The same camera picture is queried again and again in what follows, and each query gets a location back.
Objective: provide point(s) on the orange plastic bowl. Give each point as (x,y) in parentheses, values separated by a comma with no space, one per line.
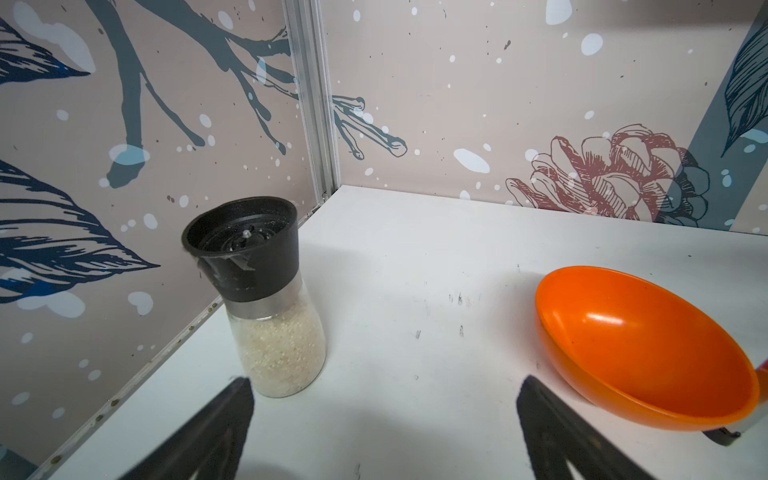
(641,352)

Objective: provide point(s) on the salt grinder with black cap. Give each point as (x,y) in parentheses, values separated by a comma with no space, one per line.
(249,251)

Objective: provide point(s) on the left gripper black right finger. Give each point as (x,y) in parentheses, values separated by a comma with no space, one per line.
(559,441)

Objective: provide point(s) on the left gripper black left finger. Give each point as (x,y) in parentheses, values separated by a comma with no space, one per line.
(208,446)

